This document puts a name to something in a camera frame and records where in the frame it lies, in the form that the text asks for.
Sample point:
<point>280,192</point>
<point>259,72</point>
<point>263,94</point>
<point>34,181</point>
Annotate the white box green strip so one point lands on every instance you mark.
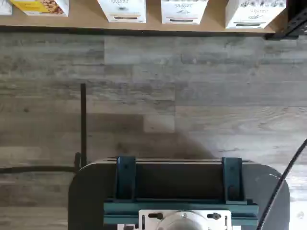
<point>254,13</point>

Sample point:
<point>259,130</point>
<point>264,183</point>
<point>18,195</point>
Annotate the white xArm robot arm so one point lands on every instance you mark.
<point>182,222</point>

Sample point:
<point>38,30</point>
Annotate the white box pink strip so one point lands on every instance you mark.
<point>183,12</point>

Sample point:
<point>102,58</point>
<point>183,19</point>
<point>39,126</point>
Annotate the white box brown strip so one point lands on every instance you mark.
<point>122,10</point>

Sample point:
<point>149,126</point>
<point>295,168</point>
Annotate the brown wooden shelf board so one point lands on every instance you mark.
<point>81,22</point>

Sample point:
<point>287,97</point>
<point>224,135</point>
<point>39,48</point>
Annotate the yellow granola box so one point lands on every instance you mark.
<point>40,7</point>

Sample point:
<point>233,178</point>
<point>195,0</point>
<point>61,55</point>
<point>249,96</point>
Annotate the plain white box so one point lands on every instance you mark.
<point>4,7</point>

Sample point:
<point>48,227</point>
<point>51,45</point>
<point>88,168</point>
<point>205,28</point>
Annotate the white metal mounting plate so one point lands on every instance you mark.
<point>148,221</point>

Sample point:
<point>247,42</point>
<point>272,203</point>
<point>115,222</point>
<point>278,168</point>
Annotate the teal metal frame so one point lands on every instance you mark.
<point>126,177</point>

